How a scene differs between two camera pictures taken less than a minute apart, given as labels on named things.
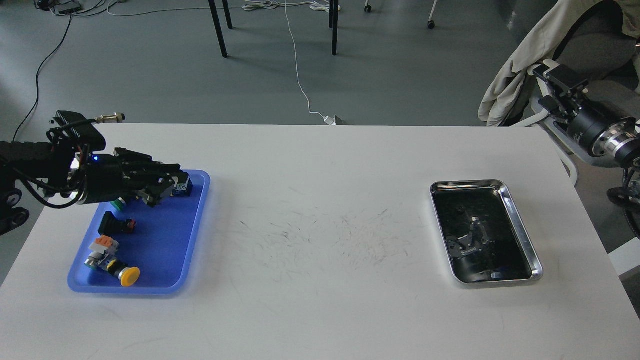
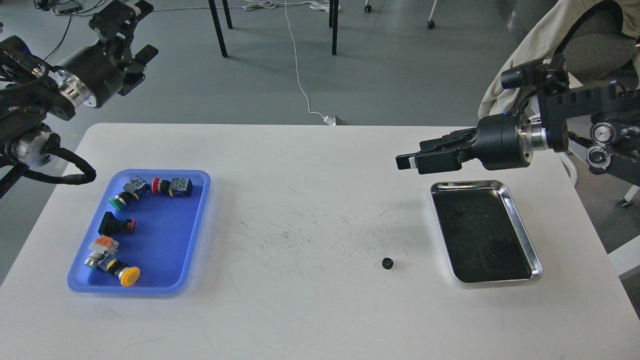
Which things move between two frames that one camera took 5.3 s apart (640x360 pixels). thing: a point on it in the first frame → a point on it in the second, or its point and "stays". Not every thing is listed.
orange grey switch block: (104, 243) stays
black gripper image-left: (110, 177) → (98, 69)
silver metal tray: (486, 242) stays
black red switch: (113, 226) stays
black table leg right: (333, 9) stays
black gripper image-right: (604, 135) → (503, 141)
